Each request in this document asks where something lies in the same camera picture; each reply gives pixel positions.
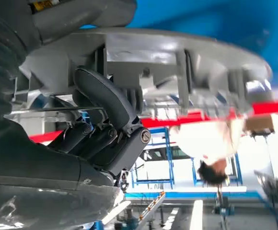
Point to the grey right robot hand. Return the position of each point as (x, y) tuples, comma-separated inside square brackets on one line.
[(33, 165)]

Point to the seated person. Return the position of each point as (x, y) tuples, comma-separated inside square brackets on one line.
[(208, 139)]

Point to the brown cardboard box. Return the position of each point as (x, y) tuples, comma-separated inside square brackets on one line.
[(258, 125)]

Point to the red barrier belt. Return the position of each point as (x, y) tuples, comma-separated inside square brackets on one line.
[(273, 107)]

